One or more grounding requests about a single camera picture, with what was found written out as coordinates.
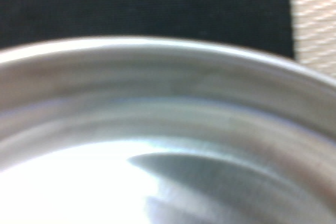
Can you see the round silver metal plate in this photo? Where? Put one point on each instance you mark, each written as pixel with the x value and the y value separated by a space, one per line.
pixel 159 131

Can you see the beige woven placemat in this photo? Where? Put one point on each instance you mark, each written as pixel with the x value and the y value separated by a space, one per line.
pixel 314 27

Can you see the black tablecloth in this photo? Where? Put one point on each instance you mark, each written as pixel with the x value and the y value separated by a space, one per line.
pixel 252 23

